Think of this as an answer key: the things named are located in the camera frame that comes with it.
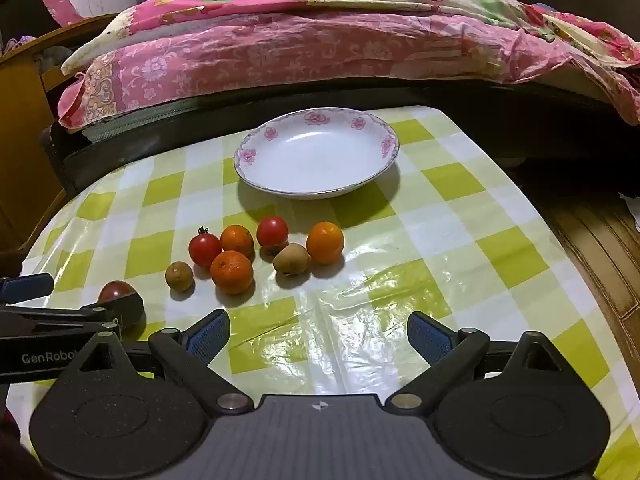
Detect dark red tomato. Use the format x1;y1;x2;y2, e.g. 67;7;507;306
97;280;140;307

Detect green white checked tablecloth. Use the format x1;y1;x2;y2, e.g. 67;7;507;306
5;105;640;480

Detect bright pink patterned quilt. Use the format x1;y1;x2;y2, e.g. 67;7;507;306
61;0;640;127

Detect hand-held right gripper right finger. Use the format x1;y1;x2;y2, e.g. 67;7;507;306
389;311;586;413

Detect oval brown fruit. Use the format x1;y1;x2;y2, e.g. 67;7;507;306
272;242;311;276

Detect wooden cabinet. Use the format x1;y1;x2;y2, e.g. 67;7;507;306
0;12;121;263

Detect dusty pink floral bedsheet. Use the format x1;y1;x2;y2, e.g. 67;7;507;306
57;10;506;133

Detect white paper scrap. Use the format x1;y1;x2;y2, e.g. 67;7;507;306
619;191;640;232

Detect small round brown fruit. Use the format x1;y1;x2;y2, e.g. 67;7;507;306
165;261;195;292

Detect grey mattress edge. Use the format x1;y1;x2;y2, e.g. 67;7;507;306
80;97;201;142

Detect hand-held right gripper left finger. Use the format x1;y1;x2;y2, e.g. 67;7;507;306
55;310;256;415

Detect black bed frame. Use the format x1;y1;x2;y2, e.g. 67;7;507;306
42;77;640;197

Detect white floral rimmed plate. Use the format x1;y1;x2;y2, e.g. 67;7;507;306
233;107;401;200

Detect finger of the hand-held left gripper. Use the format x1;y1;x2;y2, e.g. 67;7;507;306
0;292;146;342
0;273;55;306

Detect small orange mandarin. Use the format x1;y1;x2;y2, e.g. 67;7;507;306
220;225;255;259
306;221;346;265
210;250;255;295

